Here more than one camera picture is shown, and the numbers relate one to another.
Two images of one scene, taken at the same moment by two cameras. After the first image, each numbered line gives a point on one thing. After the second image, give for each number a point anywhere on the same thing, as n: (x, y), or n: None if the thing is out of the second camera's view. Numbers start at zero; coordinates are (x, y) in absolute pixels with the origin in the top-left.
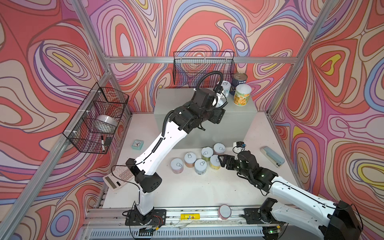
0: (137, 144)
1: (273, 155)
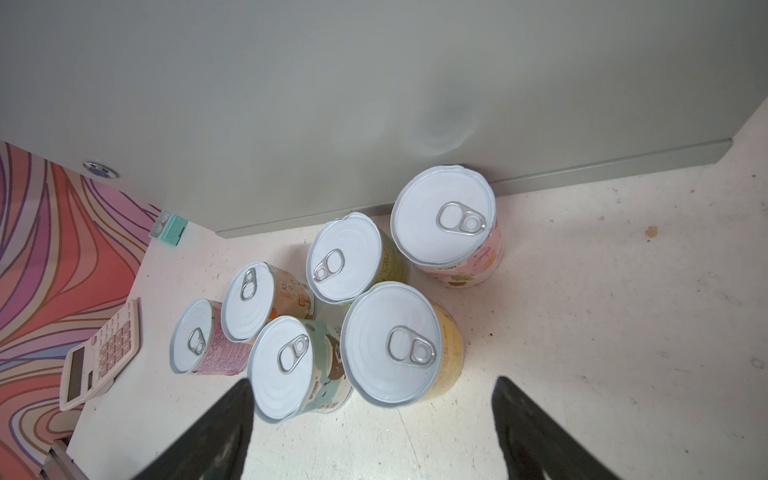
0: (168, 227)
1: None
